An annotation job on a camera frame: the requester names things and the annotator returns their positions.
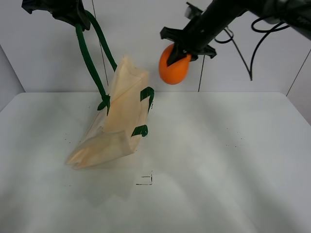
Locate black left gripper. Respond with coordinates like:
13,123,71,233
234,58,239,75
21,0,90,30

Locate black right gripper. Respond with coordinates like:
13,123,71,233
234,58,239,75
160,9,216,67

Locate orange fruit with stem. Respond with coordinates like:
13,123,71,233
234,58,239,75
159,44,191,85

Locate white linen bag green handles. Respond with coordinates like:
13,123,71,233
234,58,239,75
67,11,155,169

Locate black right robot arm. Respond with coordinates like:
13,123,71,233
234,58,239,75
160,0,311,66

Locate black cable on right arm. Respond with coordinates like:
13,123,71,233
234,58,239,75
213,17,291,82

